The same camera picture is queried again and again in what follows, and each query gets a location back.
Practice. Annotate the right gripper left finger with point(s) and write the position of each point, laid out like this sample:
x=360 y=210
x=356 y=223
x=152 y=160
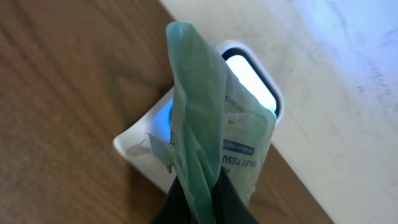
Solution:
x=175 y=209

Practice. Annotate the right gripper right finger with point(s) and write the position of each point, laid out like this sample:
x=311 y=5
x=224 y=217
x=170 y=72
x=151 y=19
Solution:
x=229 y=208

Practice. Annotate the teal tissue packet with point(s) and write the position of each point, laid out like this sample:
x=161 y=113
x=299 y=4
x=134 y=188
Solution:
x=217 y=123

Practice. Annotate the white barcode scanner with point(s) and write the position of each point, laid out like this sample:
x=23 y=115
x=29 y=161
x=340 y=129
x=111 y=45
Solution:
x=134 y=145

